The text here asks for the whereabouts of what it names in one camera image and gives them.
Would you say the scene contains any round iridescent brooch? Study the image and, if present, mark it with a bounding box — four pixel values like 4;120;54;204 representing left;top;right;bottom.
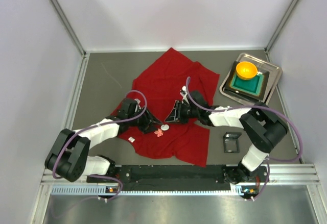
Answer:
160;125;170;131

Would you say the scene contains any red garment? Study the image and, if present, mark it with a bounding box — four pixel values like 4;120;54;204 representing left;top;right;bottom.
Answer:
119;48;219;167

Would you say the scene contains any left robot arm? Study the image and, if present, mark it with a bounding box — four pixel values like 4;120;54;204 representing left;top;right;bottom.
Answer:
44;98;162;182

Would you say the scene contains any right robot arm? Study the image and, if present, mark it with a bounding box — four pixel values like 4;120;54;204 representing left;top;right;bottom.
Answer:
165;91;288;184

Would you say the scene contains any pink leaf brooch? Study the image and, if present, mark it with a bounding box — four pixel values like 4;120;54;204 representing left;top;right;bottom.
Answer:
154;129;164;137

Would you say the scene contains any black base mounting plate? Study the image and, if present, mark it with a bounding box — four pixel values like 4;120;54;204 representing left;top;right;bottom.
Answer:
86;164;271;184

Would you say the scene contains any small black open box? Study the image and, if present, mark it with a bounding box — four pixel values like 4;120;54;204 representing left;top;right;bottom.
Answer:
223;132;242;153

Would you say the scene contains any orange bowl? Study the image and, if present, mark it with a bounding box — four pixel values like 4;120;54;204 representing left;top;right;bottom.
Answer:
236;61;258;80

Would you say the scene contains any black and teal square plate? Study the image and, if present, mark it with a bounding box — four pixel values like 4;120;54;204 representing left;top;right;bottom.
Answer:
225;61;269;101

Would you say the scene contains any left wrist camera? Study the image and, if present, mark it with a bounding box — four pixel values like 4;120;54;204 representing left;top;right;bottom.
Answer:
134;98;142;109

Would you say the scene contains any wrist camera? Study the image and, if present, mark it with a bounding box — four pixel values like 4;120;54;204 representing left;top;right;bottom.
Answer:
134;98;142;109
180;86;189;104

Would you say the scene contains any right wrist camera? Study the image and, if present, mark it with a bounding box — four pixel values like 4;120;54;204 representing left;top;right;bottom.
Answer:
180;86;189;104

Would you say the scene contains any grey slotted cable duct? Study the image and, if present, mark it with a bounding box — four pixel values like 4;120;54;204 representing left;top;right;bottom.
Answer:
51;184;246;196

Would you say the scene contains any aluminium frame rail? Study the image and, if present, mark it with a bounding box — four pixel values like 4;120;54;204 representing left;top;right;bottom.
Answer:
40;164;321;186

